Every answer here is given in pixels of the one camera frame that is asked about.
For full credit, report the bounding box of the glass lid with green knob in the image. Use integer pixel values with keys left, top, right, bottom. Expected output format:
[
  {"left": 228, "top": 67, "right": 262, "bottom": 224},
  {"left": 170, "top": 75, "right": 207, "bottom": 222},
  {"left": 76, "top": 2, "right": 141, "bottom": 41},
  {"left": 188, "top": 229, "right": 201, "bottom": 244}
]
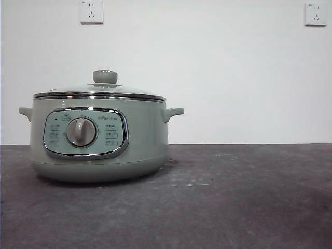
[{"left": 33, "top": 69, "right": 167, "bottom": 102}]

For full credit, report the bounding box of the pale green electric pot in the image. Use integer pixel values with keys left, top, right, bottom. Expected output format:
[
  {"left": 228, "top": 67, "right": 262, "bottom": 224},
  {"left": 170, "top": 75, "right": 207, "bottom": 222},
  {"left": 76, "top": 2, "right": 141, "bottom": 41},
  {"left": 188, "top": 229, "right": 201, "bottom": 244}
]
[{"left": 18, "top": 97, "right": 185, "bottom": 184}]

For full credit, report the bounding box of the white wall socket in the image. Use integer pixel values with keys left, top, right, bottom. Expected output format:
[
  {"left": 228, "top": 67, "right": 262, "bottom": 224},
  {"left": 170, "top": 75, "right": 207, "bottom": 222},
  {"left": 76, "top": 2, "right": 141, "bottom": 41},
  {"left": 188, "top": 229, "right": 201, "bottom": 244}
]
[
  {"left": 304, "top": 2, "right": 328, "bottom": 27},
  {"left": 79, "top": 0, "right": 104, "bottom": 25}
]

